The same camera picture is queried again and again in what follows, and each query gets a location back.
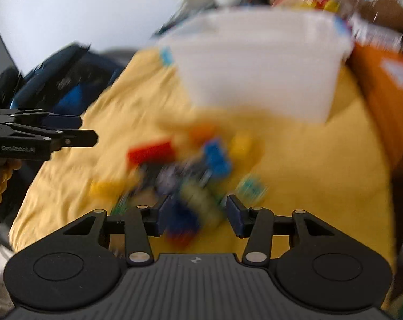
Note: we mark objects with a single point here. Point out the white plastic bin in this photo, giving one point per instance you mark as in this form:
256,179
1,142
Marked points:
254,66

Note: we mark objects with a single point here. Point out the orange toy brick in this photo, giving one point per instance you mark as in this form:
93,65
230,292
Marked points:
201,134

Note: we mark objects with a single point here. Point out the olive toy piece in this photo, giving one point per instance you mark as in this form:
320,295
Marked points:
201,203

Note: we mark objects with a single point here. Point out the blue toy brick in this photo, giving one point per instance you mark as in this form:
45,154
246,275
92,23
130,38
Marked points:
216,158

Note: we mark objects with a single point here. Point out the yellow toy brick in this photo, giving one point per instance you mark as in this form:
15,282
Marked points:
105,188
242,145

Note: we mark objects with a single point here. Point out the brown cardboard box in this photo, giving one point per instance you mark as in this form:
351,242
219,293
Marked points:
384,6

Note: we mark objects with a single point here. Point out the person's left hand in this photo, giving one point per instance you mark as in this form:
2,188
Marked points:
1,180

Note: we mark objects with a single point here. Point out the teal toy piece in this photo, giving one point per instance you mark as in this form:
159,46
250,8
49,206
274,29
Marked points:
251,187

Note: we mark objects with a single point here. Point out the yellow cloth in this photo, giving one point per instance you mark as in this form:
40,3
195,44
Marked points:
321,173

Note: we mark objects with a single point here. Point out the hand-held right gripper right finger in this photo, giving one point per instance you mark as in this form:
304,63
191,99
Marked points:
235,216

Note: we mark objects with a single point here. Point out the red toy brick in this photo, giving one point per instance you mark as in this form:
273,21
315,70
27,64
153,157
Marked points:
150,153

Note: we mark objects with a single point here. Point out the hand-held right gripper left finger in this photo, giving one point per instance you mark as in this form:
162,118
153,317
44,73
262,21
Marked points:
166,216

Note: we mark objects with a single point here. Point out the white red toy car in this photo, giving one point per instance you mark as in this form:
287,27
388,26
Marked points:
178,176

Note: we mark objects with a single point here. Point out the dark blue backpack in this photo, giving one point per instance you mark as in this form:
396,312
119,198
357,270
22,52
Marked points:
71,76

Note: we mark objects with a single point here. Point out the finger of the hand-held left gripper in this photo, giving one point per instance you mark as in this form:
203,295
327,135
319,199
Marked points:
60,120
80,138

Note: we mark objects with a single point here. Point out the orange box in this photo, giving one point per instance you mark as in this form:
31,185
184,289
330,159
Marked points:
384,106

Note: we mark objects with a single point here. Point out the dark blue toy piece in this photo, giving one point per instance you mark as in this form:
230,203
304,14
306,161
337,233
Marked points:
185,220

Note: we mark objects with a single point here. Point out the light blue packet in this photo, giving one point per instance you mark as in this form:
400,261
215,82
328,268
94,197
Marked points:
342,26

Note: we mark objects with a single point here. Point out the light blue box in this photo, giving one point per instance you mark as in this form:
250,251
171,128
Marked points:
166,56

